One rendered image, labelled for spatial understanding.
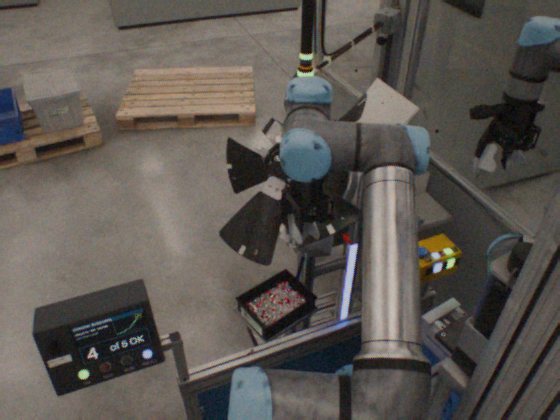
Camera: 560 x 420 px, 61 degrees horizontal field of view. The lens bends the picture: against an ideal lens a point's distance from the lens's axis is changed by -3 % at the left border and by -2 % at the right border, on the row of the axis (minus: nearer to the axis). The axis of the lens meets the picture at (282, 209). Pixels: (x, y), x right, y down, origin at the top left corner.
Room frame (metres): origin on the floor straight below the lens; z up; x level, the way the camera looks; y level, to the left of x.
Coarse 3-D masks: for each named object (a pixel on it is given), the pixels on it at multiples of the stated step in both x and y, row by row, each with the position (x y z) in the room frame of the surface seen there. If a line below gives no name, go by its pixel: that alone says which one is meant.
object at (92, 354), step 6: (78, 348) 0.64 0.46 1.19; (84, 348) 0.64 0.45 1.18; (90, 348) 0.65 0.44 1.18; (96, 348) 0.65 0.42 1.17; (102, 348) 0.65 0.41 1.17; (84, 354) 0.64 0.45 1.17; (90, 354) 0.64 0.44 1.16; (96, 354) 0.64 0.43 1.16; (102, 354) 0.65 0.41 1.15; (84, 360) 0.63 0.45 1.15; (90, 360) 0.64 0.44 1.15; (96, 360) 0.64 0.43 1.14
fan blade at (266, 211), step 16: (256, 208) 1.31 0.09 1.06; (272, 208) 1.31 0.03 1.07; (240, 224) 1.29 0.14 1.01; (256, 224) 1.28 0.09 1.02; (272, 224) 1.27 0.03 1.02; (224, 240) 1.27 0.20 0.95; (240, 240) 1.25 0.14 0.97; (256, 240) 1.24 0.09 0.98; (272, 240) 1.23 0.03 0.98; (272, 256) 1.19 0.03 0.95
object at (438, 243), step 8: (424, 240) 1.15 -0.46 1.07; (432, 240) 1.15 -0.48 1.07; (440, 240) 1.15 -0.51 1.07; (448, 240) 1.15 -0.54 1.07; (432, 248) 1.11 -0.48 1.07; (440, 248) 1.11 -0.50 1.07; (448, 248) 1.11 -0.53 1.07; (432, 256) 1.07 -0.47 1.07; (440, 256) 1.07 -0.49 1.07; (448, 256) 1.07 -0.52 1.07; (456, 256) 1.08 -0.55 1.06; (424, 264) 1.04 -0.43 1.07; (432, 264) 1.05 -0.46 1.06; (424, 272) 1.04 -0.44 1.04; (432, 272) 1.05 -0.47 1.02; (440, 272) 1.06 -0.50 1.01; (448, 272) 1.08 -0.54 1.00; (424, 280) 1.04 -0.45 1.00
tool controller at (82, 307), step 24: (120, 288) 0.78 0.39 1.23; (144, 288) 0.78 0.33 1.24; (48, 312) 0.70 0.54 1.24; (72, 312) 0.70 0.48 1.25; (96, 312) 0.69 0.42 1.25; (120, 312) 0.70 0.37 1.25; (144, 312) 0.71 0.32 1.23; (48, 336) 0.63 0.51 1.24; (72, 336) 0.65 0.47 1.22; (96, 336) 0.66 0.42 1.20; (120, 336) 0.68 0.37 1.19; (144, 336) 0.69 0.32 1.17; (48, 360) 0.61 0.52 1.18; (72, 360) 0.63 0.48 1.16; (120, 360) 0.66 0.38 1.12; (144, 360) 0.67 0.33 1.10; (72, 384) 0.60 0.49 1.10
